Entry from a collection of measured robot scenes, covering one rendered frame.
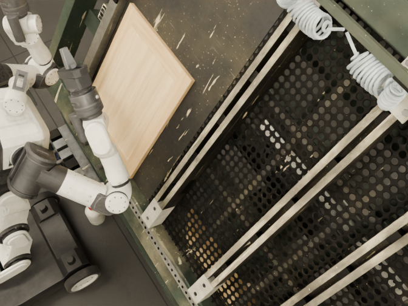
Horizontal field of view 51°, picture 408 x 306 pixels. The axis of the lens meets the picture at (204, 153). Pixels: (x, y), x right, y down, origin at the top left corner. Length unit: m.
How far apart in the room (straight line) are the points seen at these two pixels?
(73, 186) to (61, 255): 1.11
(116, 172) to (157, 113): 0.34
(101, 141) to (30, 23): 0.55
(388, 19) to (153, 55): 0.90
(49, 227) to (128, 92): 1.11
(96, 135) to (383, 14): 0.86
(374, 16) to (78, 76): 0.80
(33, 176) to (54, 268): 1.19
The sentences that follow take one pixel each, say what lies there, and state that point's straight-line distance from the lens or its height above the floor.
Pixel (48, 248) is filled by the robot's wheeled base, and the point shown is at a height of 0.17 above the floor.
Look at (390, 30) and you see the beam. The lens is 1.09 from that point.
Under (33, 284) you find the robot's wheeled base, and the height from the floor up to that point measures 0.17.
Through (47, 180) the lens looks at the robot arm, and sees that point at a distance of 1.45.
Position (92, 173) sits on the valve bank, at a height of 0.74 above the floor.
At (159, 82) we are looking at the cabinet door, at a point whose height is 1.26.
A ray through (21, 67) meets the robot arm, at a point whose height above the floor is 1.23.
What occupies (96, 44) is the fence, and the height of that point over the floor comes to 1.17.
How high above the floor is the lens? 2.59
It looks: 62 degrees down
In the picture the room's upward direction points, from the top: 6 degrees clockwise
